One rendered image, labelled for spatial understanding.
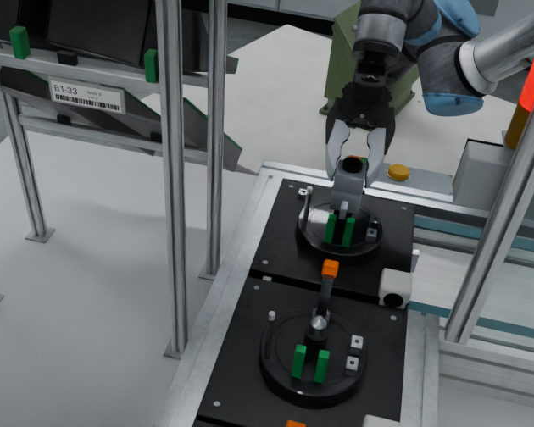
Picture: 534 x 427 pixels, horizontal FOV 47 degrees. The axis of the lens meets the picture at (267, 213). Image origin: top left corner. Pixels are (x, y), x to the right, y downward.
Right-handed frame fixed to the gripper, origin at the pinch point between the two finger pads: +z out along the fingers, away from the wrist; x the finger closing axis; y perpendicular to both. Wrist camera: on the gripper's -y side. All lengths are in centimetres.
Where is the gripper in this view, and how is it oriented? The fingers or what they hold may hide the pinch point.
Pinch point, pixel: (350, 175)
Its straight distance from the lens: 91.9
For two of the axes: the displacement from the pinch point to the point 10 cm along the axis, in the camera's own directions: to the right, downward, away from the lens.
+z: -2.0, 9.8, -0.3
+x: -9.7, -2.0, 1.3
